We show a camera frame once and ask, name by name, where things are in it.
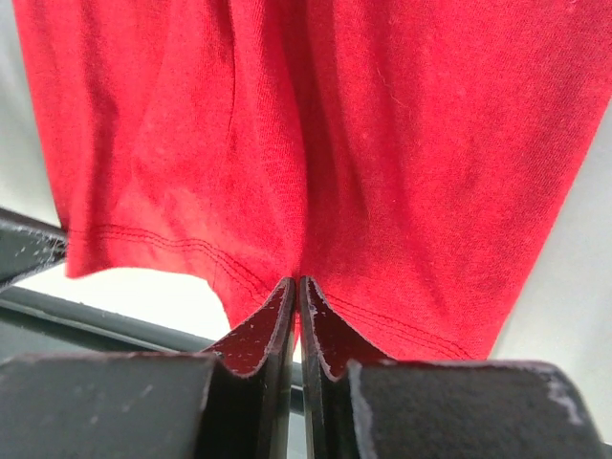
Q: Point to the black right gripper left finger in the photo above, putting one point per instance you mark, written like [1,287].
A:
[231,400]

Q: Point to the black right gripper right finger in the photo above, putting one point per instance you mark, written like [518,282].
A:
[360,403]

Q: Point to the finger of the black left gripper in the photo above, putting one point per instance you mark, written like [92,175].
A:
[28,247]

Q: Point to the red t shirt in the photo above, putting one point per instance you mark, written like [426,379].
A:
[411,156]

